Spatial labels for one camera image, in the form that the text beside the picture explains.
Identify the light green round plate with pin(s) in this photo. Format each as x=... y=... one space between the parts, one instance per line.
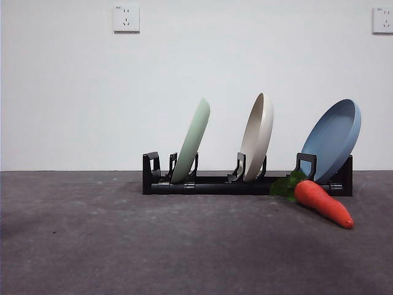
x=193 y=138

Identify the orange toy carrot green leaves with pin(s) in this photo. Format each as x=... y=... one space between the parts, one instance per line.
x=322 y=202

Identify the black plate rack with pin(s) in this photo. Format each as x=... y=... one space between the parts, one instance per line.
x=215 y=187

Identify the cream round plate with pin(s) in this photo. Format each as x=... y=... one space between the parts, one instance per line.
x=258 y=138

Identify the blue round plate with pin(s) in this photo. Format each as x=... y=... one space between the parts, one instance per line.
x=331 y=138

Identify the white wall socket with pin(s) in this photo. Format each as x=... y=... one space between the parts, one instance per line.
x=126 y=18
x=383 y=20

